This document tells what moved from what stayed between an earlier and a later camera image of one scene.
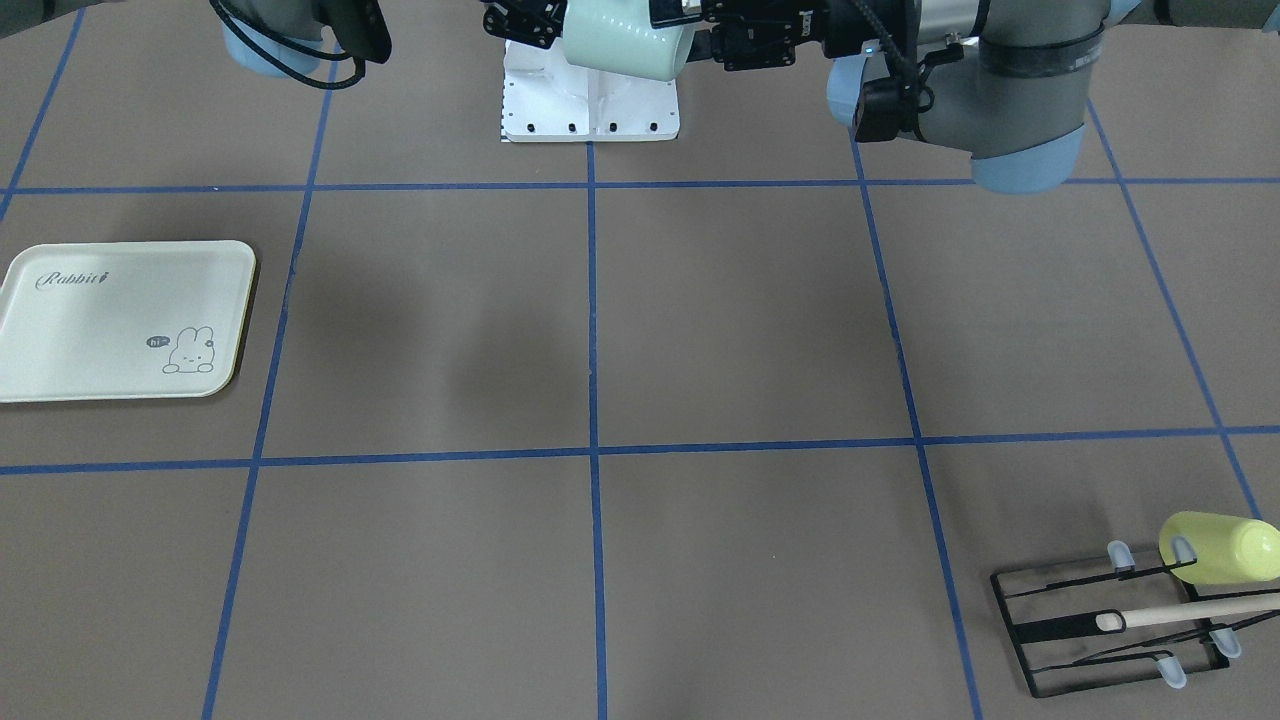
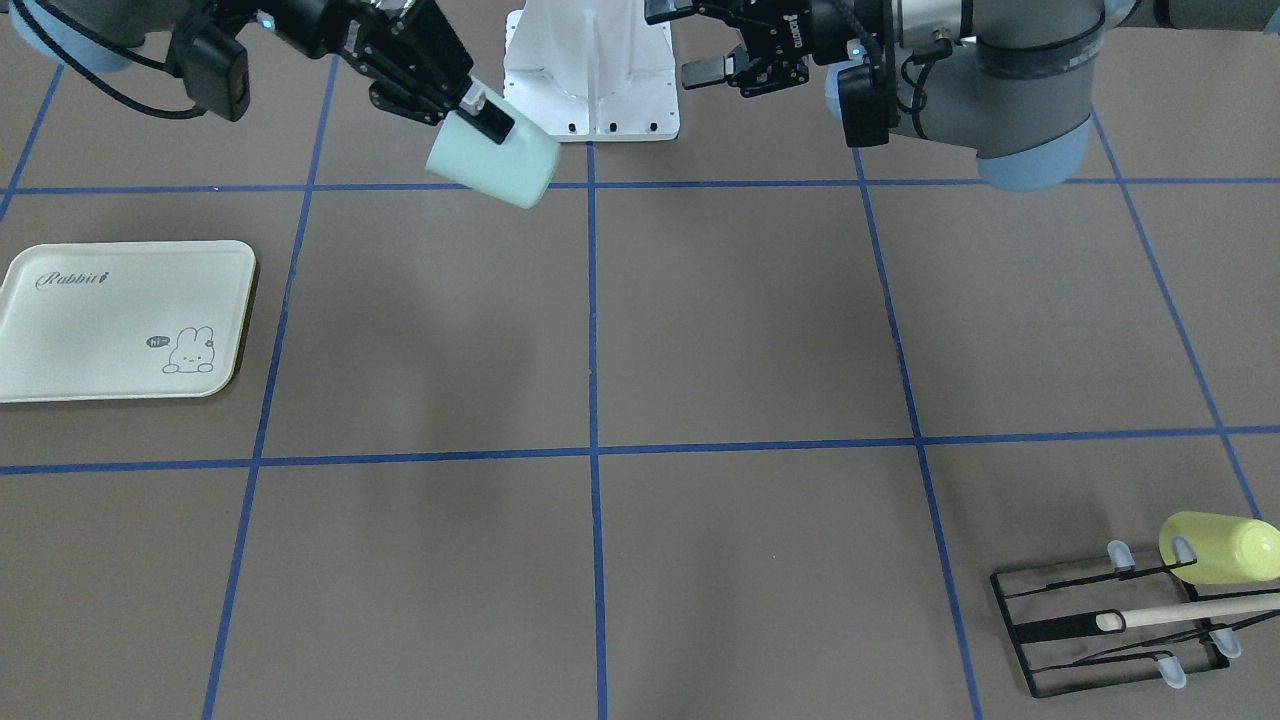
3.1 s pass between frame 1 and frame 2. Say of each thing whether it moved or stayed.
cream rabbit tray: stayed
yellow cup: stayed
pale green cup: moved
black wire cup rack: stayed
